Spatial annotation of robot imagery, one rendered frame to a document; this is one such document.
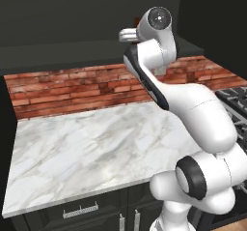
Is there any small dark drawer front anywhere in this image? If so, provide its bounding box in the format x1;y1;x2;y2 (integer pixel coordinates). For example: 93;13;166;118
127;182;156;208

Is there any wide dark drawer front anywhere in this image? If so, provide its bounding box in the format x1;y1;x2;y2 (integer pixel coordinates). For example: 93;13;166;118
22;189;128;231

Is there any dark cabinet door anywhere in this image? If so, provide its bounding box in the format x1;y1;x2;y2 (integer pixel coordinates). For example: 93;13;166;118
61;215;128;231
127;201;166;231

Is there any black gas range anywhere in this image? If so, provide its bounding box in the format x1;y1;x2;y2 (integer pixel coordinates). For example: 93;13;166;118
214;85;247;223

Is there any dark range hood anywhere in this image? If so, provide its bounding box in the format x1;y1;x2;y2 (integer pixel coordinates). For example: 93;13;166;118
177;0;247;80

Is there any dark upper cabinet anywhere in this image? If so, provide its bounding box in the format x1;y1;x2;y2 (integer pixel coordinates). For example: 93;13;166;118
0;0;206;77

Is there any silver drawer handle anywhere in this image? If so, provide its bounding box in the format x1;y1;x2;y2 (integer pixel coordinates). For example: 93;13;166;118
62;201;99;219

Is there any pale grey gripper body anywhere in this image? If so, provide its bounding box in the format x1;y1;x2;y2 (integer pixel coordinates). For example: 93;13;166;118
118;27;140;43

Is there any silver cabinet door handle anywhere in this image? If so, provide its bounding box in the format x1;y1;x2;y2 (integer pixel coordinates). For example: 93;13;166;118
119;212;126;231
133;209;142;231

